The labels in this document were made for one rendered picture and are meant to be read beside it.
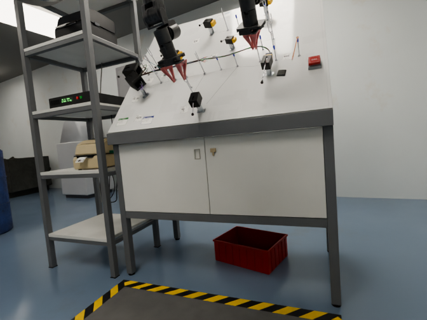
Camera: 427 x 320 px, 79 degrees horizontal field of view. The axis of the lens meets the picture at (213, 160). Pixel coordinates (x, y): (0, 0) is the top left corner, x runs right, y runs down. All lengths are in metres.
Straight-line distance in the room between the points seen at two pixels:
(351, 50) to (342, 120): 0.76
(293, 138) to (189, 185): 0.58
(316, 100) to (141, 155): 0.94
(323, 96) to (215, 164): 0.57
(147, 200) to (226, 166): 0.52
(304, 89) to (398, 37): 2.27
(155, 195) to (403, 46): 2.85
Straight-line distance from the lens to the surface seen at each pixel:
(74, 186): 4.89
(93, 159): 1.74
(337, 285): 1.36
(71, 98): 1.83
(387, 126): 3.31
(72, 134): 4.84
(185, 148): 1.35
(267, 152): 1.21
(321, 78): 1.29
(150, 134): 1.41
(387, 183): 3.37
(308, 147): 1.19
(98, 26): 1.96
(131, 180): 1.57
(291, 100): 1.21
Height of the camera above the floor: 0.78
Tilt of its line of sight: 4 degrees down
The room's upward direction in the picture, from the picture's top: 5 degrees counter-clockwise
